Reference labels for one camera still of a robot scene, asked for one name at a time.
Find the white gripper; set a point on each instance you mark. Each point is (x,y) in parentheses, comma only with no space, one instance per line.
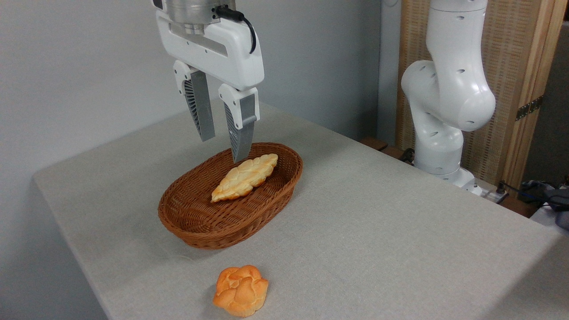
(222,53)

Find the long braided bread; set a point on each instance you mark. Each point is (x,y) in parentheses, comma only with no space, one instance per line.
(244,178)

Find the brown oval wicker basket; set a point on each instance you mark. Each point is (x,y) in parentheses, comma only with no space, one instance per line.
(200,222)

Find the round knotted bread bun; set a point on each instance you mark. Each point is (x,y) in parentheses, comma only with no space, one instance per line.
(241,291)

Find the grey tablecloth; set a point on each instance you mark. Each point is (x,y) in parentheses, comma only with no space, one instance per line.
(400,266)

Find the wooden woven folding screen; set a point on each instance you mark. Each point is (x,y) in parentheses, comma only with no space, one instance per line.
(520,53)

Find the dark metal screen hinge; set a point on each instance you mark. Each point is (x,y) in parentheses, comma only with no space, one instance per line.
(529,108)

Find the blue grey bag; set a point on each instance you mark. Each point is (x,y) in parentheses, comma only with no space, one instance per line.
(555,198)

